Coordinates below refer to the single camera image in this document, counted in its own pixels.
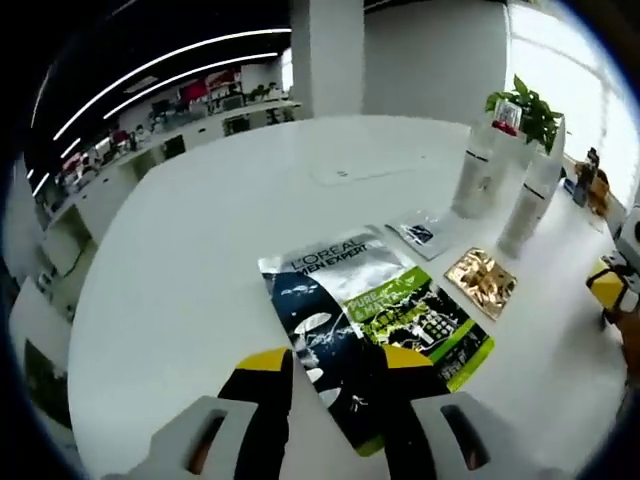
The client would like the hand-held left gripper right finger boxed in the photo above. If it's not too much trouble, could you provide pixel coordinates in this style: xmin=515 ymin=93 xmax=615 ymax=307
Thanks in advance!
xmin=382 ymin=347 xmax=507 ymax=480

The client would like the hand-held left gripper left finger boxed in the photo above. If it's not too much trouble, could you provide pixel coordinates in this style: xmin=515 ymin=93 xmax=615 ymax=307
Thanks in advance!
xmin=119 ymin=348 xmax=294 ymax=480

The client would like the white skincare tube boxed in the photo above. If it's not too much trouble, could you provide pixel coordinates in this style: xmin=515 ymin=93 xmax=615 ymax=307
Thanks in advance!
xmin=496 ymin=119 xmax=567 ymax=257

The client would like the silver green skincare sachet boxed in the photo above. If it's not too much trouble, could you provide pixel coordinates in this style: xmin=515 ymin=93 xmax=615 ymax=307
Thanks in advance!
xmin=257 ymin=224 xmax=497 ymax=459

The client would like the gold skincare sachet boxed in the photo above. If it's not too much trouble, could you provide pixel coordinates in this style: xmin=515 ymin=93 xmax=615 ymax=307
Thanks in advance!
xmin=443 ymin=245 xmax=518 ymax=322

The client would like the small clear skincare bottle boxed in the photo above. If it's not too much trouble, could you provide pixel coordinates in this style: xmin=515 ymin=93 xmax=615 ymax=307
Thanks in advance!
xmin=451 ymin=124 xmax=495 ymax=220

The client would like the small silver skincare sachet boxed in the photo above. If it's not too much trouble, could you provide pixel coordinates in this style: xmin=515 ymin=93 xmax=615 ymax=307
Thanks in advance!
xmin=384 ymin=209 xmax=452 ymax=262

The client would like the orange brown toy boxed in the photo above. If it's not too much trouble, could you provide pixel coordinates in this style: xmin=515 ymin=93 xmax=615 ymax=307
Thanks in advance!
xmin=573 ymin=160 xmax=614 ymax=217

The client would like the dark device on stand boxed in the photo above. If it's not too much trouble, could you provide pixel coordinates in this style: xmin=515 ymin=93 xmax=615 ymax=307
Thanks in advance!
xmin=577 ymin=146 xmax=602 ymax=207

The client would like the potted green plant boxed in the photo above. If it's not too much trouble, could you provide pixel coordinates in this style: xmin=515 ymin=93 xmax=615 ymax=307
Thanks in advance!
xmin=486 ymin=74 xmax=567 ymax=157

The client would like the white office counter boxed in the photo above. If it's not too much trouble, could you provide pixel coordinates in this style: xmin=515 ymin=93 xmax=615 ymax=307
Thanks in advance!
xmin=36 ymin=98 xmax=304 ymax=282

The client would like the ceiling light strip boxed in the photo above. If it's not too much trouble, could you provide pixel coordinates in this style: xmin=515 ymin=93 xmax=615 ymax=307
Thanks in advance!
xmin=51 ymin=28 xmax=292 ymax=142
xmin=102 ymin=51 xmax=279 ymax=121

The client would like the wide white column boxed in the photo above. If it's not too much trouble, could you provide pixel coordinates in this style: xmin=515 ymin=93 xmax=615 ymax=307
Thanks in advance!
xmin=290 ymin=0 xmax=367 ymax=119

